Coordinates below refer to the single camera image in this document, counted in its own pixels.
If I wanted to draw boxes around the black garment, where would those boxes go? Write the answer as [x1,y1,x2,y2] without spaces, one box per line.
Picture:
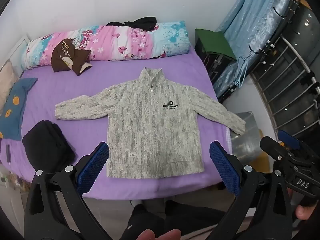
[106,16,158,30]

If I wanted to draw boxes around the person's left hand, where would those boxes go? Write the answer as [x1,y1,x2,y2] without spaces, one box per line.
[139,229,182,240]

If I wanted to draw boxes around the grey knit sweater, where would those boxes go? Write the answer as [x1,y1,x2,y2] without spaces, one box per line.
[54,67,247,179]

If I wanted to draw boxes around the person's legs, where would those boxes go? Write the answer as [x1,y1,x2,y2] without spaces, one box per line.
[121,200,227,240]

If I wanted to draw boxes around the purple bed blanket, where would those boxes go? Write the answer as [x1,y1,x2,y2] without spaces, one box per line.
[0,47,234,202]

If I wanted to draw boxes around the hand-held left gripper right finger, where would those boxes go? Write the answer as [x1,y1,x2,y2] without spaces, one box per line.
[209,141,294,240]

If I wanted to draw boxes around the rolled floral quilt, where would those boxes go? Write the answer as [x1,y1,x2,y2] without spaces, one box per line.
[20,21,191,71]

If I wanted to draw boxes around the silver foil box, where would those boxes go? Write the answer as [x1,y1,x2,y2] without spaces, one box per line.
[226,111,265,163]

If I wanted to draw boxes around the green cloth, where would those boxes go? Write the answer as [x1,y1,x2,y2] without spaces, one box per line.
[195,28,237,61]

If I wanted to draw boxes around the brown printed cloth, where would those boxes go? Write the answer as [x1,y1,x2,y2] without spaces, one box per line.
[51,39,93,77]

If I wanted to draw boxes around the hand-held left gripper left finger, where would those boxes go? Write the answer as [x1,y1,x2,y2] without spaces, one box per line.
[24,141,118,240]

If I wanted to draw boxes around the person's right hand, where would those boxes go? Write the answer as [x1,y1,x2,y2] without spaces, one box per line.
[287,187,317,220]

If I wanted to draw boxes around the folded black clothes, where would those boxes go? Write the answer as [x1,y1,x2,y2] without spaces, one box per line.
[22,120,77,174]

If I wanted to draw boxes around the white headboard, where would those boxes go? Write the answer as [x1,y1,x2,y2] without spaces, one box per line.
[7,35,32,68]

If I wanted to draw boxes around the blue clothes hanger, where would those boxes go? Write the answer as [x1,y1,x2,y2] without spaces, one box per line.
[235,55,250,88]

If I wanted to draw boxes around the light blue curtain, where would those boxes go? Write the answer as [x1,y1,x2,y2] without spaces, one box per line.
[212,0,294,103]

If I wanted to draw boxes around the beige pillow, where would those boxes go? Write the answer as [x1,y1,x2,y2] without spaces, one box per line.
[0,60,20,115]

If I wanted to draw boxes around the blue cushion with orange dots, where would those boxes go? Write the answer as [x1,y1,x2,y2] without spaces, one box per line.
[0,77,38,140]

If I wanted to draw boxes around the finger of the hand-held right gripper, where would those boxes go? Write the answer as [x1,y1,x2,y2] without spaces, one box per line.
[259,136,298,164]
[278,130,302,150]

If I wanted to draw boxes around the metal window railing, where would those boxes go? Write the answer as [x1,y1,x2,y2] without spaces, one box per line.
[250,35,320,135]

